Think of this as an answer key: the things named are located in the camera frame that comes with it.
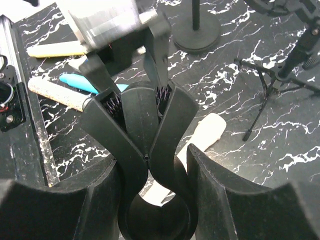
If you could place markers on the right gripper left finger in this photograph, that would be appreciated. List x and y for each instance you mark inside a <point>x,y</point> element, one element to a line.
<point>81,207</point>

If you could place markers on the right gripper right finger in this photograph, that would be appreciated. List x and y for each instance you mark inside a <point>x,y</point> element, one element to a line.
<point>231,207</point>

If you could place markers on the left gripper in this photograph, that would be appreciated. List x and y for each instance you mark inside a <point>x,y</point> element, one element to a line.
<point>118,54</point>

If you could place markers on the cyan blue microphone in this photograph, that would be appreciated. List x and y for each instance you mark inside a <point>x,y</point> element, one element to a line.
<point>78,81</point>

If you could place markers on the cream yellow microphone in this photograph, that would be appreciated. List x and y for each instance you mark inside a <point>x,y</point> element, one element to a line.
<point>61,49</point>

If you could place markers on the glitter rhinestone microphone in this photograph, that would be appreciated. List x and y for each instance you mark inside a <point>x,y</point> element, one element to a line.
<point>58,93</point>

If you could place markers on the black round-base mic stand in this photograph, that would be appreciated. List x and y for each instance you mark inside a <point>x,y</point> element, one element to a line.
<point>197,32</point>

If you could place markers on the pink microphone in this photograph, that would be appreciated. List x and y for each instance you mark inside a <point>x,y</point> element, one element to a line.
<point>208,131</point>

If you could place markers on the black tripod shock-mount stand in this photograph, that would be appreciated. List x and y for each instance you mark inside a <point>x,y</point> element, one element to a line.
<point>281,79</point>

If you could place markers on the blue and white block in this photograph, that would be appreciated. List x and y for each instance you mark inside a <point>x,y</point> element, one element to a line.
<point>75,63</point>

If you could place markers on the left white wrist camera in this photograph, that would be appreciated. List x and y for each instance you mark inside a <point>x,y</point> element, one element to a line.
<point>97,23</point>

